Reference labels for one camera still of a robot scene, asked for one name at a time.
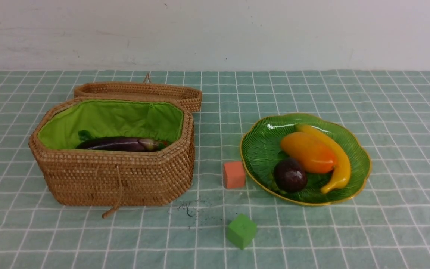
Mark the purple eggplant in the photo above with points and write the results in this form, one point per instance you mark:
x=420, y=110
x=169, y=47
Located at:
x=120, y=143

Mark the green glass leaf plate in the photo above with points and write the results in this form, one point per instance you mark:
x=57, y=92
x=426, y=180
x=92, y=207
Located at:
x=260, y=151

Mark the orange foam cube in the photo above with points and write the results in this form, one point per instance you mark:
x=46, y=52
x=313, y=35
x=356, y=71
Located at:
x=234, y=175

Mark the orange yellow mango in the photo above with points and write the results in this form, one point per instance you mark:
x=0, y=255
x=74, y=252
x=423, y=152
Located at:
x=313, y=154

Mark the yellow banana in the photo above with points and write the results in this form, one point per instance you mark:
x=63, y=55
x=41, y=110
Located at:
x=341, y=174

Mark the white radish with leaves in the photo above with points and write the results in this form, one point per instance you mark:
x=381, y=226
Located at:
x=84, y=135

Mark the checkered teal tablecloth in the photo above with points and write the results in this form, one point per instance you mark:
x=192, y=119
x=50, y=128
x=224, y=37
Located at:
x=387, y=226

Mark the dark purple mangosteen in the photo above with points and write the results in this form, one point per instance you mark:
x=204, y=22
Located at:
x=289, y=175

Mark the woven rattan basket green lining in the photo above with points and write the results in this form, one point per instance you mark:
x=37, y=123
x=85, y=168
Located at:
x=115, y=178

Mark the woven rattan basket lid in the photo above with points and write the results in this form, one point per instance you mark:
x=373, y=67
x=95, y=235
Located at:
x=188, y=97

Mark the green foam cube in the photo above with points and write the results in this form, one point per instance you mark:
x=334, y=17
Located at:
x=241, y=231

